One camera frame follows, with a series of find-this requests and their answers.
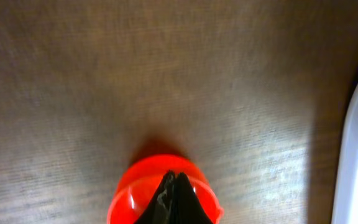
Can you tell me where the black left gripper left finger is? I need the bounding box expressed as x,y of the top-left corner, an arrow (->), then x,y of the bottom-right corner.
134,170 -> 176,224

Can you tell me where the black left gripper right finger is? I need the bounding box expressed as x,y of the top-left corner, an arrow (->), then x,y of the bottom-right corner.
174,172 -> 212,224

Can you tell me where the red plastic measuring scoop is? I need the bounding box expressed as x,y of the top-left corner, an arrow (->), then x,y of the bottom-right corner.
106,154 -> 224,224

